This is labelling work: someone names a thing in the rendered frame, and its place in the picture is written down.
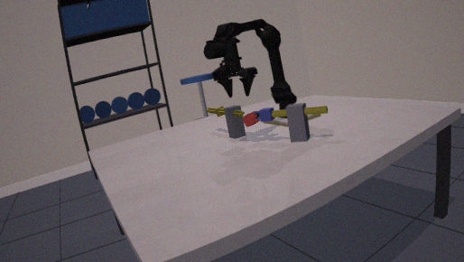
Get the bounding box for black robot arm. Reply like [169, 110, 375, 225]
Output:
[204, 19, 297, 109]

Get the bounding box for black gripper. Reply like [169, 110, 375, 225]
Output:
[213, 54, 257, 98]

